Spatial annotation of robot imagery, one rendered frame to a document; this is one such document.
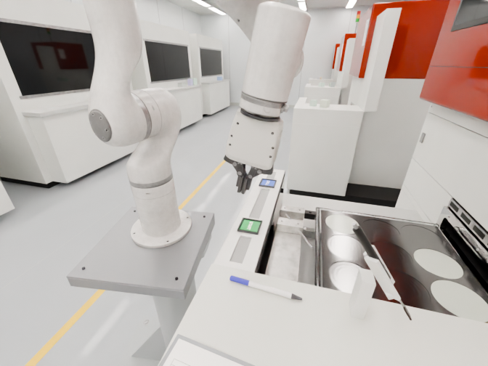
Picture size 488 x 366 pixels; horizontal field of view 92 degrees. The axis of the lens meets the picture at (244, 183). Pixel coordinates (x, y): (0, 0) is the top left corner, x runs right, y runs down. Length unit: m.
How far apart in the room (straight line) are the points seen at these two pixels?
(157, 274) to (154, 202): 0.19
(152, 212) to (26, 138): 2.84
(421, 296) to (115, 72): 0.81
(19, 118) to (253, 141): 3.14
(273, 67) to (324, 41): 8.07
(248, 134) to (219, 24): 8.68
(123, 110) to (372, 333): 0.62
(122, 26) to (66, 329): 1.63
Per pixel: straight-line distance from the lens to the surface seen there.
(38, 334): 1.94
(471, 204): 0.91
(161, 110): 0.65
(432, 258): 0.80
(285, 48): 0.41
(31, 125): 3.47
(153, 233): 0.78
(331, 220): 0.81
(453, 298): 0.72
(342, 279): 0.63
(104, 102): 0.60
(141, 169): 0.67
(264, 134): 0.44
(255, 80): 0.41
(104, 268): 0.77
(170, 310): 1.00
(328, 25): 8.51
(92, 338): 1.76
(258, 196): 0.78
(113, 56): 0.61
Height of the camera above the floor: 1.35
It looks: 27 degrees down
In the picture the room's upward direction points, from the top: straight up
